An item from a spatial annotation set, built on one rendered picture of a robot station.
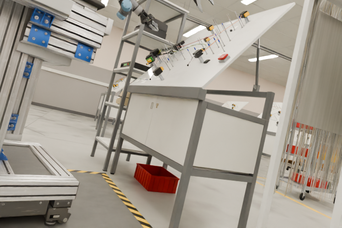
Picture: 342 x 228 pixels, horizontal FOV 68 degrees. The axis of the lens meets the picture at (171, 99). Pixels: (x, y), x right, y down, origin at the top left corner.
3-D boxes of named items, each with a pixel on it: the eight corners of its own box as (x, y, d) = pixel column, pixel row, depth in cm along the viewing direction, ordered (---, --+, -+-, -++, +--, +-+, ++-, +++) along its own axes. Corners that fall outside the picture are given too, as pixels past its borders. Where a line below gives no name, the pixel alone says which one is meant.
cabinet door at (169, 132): (181, 165, 146) (197, 100, 149) (143, 145, 194) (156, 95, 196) (185, 166, 148) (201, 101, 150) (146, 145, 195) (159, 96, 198)
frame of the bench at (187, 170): (169, 239, 140) (202, 100, 146) (109, 172, 243) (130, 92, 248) (244, 236, 170) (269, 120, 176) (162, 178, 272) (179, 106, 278)
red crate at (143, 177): (147, 191, 214) (151, 175, 215) (133, 176, 249) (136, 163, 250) (176, 194, 227) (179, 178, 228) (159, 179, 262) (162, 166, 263)
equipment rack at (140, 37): (102, 171, 243) (149, -9, 256) (89, 155, 295) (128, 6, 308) (148, 175, 268) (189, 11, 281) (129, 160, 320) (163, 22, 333)
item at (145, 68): (130, 66, 257) (132, 60, 258) (119, 68, 288) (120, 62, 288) (158, 76, 274) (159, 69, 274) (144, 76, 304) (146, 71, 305)
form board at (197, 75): (130, 86, 248) (129, 84, 247) (198, 32, 284) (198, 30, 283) (203, 89, 145) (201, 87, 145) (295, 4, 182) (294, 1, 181)
